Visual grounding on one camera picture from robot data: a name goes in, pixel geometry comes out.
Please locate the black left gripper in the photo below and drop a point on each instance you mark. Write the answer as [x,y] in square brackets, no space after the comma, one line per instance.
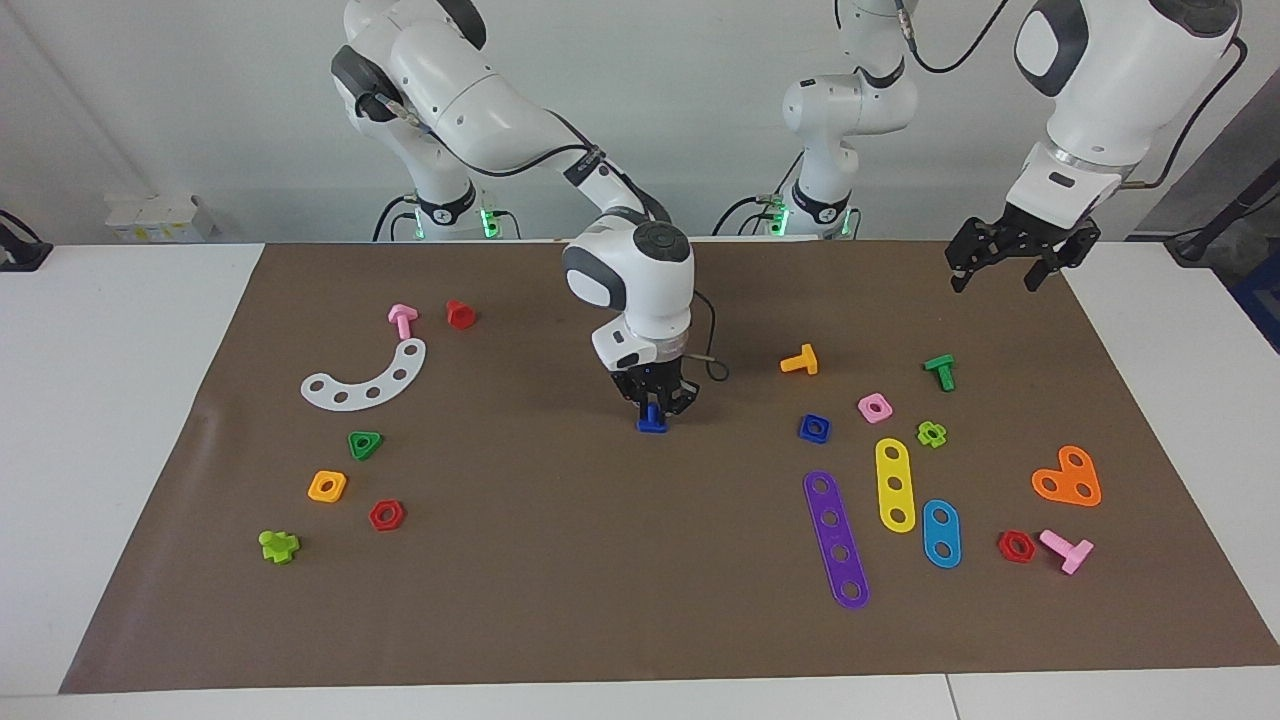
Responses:
[1027,233]

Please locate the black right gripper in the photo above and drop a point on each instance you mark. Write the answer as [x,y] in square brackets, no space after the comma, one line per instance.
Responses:
[655,380]

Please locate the blue plastic screw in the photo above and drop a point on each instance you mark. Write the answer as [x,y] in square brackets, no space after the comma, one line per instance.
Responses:
[652,426]

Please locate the blue toy bolt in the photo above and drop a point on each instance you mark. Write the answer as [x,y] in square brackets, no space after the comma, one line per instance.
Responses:
[804,430]

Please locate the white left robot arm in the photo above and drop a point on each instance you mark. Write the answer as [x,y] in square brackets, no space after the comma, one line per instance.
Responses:
[850,100]

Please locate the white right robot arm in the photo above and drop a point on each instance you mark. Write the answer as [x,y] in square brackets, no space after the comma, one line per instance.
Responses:
[470,90]

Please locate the dark green plastic screw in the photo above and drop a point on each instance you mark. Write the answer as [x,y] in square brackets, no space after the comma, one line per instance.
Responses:
[940,370]

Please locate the orange plastic screw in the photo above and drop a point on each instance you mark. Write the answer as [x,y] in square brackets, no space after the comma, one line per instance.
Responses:
[800,362]

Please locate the lime green cross nut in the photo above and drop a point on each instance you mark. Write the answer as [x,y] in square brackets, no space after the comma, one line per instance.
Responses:
[924,434]

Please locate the pink square plastic nut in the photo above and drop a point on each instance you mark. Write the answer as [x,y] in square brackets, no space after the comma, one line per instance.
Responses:
[865,410]

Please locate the red plastic screw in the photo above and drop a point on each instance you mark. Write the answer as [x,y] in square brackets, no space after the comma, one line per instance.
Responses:
[461,316]

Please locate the pink plastic screw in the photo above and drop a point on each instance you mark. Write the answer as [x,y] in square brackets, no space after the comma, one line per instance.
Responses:
[403,320]
[1070,552]

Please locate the red hexagonal plastic nut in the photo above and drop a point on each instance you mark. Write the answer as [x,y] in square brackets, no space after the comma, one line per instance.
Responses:
[1003,547]
[374,516]

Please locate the green triangular plastic nut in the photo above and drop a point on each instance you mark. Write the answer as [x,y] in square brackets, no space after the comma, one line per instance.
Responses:
[356,438]

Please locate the orange square plastic nut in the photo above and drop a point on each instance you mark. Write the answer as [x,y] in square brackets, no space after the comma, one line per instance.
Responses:
[315,488]

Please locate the lime green cross-head screw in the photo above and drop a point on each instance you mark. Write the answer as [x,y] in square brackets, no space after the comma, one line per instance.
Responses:
[277,546]

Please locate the brown table mat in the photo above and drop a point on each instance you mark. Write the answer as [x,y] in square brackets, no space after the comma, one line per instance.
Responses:
[640,560]

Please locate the black clamp with pole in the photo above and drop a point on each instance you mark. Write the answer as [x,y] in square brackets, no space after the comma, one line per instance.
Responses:
[1215,225]

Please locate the orange three-hole angled plate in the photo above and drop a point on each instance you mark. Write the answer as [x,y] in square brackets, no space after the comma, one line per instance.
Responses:
[1066,478]

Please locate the purple four-hole plastic strip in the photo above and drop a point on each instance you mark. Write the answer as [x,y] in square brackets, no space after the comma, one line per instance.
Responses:
[837,537]

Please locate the yellow three-hole plastic strip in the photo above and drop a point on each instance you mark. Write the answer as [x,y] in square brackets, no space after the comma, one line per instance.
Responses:
[895,470]

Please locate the blue bin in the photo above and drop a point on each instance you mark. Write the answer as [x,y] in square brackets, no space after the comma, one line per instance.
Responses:
[1262,300]

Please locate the white curved five-hole strip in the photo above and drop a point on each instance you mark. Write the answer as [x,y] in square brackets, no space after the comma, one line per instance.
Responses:
[386,384]

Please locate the blue two-hole plastic strip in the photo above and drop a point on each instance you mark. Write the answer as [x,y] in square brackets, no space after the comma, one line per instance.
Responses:
[941,534]

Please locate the white cardboard box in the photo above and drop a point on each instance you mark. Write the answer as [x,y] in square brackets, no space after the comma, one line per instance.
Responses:
[160,220]

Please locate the black table clamp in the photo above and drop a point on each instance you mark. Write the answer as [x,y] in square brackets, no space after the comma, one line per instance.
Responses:
[20,255]

